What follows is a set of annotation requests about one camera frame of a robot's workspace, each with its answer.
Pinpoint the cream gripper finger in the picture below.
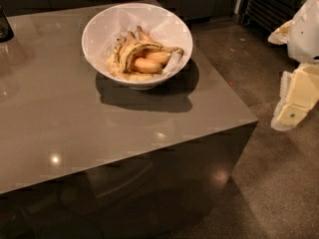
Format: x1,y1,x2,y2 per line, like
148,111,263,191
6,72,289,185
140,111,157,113
271,64,319,131
268,20,292,45

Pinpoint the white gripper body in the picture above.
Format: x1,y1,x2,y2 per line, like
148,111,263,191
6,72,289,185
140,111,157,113
287,0,319,64

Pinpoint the yellow spotted banana bunch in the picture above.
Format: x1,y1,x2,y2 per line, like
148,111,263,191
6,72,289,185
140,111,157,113
108,26,183,81

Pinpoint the white paper bowl liner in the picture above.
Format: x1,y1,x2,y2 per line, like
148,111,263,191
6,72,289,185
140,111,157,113
89,7,187,79

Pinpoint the white ceramic bowl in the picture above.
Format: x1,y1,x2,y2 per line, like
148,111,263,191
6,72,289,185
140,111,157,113
81,2,194,91

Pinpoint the dark slatted cabinet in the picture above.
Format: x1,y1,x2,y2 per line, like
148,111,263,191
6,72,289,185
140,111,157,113
237,0,302,32

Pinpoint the orange sausage upper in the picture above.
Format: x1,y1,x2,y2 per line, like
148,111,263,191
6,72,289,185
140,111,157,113
146,51,171,65

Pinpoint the orange sausage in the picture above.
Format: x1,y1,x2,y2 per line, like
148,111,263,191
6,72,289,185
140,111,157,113
146,51,171,65
132,58,162,74

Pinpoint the orange sausage lower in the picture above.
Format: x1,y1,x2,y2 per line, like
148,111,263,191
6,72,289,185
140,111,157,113
132,58,162,74

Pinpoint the dark object at table edge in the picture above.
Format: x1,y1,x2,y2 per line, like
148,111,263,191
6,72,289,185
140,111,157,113
0,4,14,43

